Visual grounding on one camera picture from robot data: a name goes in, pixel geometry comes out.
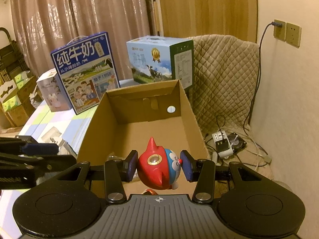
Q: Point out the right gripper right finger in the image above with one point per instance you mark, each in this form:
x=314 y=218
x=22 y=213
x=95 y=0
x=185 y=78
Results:
x=201 y=171

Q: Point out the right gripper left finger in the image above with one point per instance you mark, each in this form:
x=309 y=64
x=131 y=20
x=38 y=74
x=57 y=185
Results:
x=115 y=173

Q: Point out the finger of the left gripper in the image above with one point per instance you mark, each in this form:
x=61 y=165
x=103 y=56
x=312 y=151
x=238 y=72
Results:
x=40 y=149
x=51 y=163

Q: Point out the red doraemon toy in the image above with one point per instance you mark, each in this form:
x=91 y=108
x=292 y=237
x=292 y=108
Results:
x=158 y=167

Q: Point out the clear plastic cover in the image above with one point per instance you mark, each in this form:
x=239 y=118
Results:
x=50 y=133

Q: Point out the white power adapter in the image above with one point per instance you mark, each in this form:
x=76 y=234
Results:
x=58 y=140

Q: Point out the white power strip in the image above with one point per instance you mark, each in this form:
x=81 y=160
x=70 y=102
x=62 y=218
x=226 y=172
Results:
x=222 y=143

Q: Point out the plaid tablecloth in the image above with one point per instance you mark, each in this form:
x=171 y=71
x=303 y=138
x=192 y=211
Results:
x=64 y=125

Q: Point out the cardboard box of tissues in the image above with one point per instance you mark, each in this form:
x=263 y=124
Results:
x=15 y=98

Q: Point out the black square fan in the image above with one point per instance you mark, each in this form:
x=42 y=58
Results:
x=236 y=142

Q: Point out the brown cardboard box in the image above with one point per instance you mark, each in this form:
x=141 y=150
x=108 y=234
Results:
x=126 y=118

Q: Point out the white humidifier box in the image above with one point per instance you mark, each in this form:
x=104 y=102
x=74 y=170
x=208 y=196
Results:
x=53 y=92

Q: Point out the black folding cart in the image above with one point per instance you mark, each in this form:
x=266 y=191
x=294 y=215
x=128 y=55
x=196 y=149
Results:
x=12 y=60

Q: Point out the tall blue milk carton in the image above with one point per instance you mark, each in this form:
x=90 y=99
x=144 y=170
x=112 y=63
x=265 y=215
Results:
x=86 y=69

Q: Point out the quilted beige chair cover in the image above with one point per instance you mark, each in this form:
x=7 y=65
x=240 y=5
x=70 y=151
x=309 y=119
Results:
x=225 y=75

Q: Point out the light blue milk carton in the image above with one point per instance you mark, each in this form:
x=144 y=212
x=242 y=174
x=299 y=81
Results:
x=155 y=58

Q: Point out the brown curtain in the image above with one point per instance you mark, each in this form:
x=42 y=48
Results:
x=42 y=26

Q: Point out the wooden door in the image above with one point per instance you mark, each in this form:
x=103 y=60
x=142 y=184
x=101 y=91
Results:
x=187 y=18

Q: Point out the wall socket pair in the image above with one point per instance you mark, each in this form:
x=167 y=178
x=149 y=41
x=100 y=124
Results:
x=287 y=32

